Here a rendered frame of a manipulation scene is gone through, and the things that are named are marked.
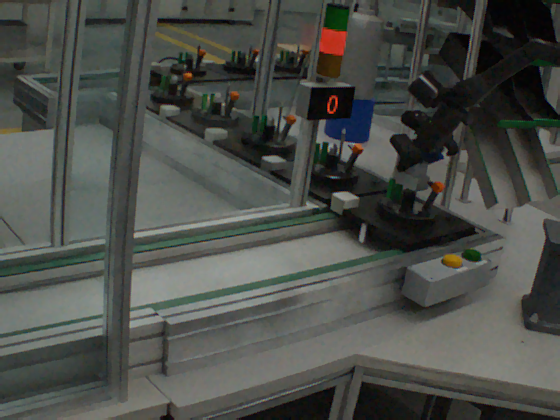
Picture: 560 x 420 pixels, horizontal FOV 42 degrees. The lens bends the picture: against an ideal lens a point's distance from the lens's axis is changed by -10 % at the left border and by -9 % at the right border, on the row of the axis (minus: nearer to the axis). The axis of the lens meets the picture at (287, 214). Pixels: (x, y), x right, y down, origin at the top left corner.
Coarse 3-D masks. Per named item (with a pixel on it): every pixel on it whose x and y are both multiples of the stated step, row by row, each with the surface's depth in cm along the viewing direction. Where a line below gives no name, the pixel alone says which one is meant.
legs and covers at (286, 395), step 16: (352, 368) 142; (304, 384) 134; (320, 384) 138; (336, 384) 141; (256, 400) 128; (272, 400) 131; (288, 400) 133; (432, 400) 173; (448, 400) 172; (160, 416) 123; (208, 416) 122; (224, 416) 124; (240, 416) 127; (432, 416) 173
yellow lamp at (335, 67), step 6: (324, 54) 158; (330, 54) 158; (342, 54) 160; (318, 60) 160; (324, 60) 159; (330, 60) 158; (336, 60) 159; (318, 66) 160; (324, 66) 159; (330, 66) 159; (336, 66) 159; (318, 72) 160; (324, 72) 159; (330, 72) 159; (336, 72) 160
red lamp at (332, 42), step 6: (324, 30) 157; (330, 30) 157; (324, 36) 157; (330, 36) 157; (336, 36) 156; (342, 36) 157; (324, 42) 158; (330, 42) 157; (336, 42) 157; (342, 42) 158; (324, 48) 158; (330, 48) 157; (336, 48) 157; (342, 48) 158; (336, 54) 158
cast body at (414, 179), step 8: (408, 168) 171; (416, 168) 169; (424, 168) 171; (400, 176) 173; (408, 176) 171; (416, 176) 170; (424, 176) 172; (408, 184) 171; (416, 184) 170; (424, 184) 171
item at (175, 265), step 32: (192, 224) 156; (224, 224) 160; (256, 224) 165; (288, 224) 167; (320, 224) 173; (352, 224) 180; (160, 256) 148; (192, 256) 153; (224, 256) 155; (256, 256) 158; (288, 256) 160; (320, 256) 162; (352, 256) 164; (384, 256) 159; (160, 288) 139; (192, 288) 141; (224, 288) 136; (256, 288) 138
